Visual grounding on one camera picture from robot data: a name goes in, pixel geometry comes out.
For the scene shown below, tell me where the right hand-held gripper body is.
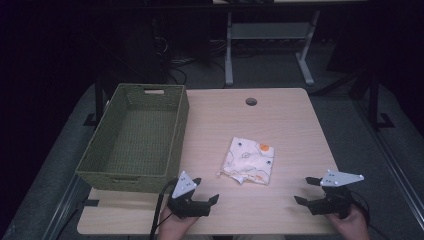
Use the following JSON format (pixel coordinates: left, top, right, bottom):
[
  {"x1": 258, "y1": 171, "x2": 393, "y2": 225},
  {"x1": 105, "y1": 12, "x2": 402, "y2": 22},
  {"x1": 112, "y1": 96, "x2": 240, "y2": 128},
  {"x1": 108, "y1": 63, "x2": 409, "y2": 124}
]
[{"x1": 307, "y1": 169, "x2": 365, "y2": 220}]

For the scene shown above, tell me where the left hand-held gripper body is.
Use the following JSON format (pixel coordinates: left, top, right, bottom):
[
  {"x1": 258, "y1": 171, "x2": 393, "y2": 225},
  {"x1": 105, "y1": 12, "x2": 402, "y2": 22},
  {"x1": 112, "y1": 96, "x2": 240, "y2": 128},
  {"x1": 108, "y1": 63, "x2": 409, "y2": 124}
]
[{"x1": 167, "y1": 170, "x2": 213, "y2": 220}]

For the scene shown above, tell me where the white patterned cloth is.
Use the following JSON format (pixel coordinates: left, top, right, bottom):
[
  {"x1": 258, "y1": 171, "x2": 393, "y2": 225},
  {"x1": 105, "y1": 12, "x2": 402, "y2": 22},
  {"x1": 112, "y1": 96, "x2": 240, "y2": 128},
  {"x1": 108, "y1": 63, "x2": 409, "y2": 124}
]
[{"x1": 217, "y1": 136, "x2": 276, "y2": 186}]

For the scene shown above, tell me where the green woven basket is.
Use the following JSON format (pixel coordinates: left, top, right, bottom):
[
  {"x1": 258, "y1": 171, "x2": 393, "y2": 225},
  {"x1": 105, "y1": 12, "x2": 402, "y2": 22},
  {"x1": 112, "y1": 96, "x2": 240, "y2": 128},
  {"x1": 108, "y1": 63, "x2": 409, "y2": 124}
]
[{"x1": 75, "y1": 83, "x2": 190, "y2": 194}]

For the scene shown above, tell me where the person's left hand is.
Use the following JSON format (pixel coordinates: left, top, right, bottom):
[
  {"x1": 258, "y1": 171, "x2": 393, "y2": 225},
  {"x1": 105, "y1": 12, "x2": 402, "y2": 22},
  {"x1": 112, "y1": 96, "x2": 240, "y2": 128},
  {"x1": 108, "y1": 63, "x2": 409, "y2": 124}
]
[{"x1": 155, "y1": 206, "x2": 200, "y2": 240}]

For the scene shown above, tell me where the person's right hand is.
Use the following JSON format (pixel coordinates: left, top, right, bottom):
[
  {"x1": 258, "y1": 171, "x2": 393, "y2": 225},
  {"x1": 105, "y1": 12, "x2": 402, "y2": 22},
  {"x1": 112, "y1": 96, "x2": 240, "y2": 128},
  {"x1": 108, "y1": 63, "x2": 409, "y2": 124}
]
[{"x1": 325, "y1": 204, "x2": 371, "y2": 240}]

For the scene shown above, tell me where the black metal stand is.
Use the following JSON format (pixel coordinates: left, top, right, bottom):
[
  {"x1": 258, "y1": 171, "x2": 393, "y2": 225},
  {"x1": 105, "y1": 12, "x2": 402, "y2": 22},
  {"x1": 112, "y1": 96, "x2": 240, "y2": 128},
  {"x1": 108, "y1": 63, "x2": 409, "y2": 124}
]
[
  {"x1": 82, "y1": 71, "x2": 108, "y2": 128},
  {"x1": 367, "y1": 69, "x2": 396, "y2": 130}
]

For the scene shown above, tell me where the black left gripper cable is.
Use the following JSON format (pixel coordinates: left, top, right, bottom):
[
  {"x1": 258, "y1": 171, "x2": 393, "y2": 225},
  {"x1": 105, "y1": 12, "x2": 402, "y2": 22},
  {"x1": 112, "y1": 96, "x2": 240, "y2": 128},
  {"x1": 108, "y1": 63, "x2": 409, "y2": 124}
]
[{"x1": 149, "y1": 178, "x2": 179, "y2": 240}]

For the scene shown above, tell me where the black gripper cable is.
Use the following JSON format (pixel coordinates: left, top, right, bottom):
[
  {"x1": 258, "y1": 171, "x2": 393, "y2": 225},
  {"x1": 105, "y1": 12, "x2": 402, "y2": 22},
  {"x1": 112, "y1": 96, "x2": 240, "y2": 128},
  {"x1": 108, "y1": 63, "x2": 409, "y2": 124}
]
[
  {"x1": 149, "y1": 178, "x2": 179, "y2": 240},
  {"x1": 348, "y1": 190, "x2": 392, "y2": 240}
]

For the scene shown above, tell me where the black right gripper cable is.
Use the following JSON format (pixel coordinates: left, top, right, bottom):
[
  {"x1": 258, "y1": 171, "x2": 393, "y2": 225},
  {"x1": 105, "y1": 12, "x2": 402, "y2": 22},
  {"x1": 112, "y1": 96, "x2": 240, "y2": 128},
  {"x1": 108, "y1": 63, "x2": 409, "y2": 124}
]
[{"x1": 348, "y1": 190, "x2": 392, "y2": 240}]

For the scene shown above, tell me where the bundle of floor cables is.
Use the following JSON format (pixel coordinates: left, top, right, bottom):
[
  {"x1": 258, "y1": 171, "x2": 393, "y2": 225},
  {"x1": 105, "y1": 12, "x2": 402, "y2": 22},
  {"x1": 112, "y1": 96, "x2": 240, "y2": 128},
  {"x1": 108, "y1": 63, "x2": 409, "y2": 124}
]
[{"x1": 151, "y1": 19, "x2": 231, "y2": 86}]

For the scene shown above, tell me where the grey metal desk frame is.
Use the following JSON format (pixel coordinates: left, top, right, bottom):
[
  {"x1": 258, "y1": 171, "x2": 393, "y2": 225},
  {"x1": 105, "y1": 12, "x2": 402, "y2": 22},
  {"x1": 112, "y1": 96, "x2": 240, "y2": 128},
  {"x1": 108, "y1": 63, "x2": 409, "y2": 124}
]
[{"x1": 224, "y1": 9, "x2": 322, "y2": 88}]

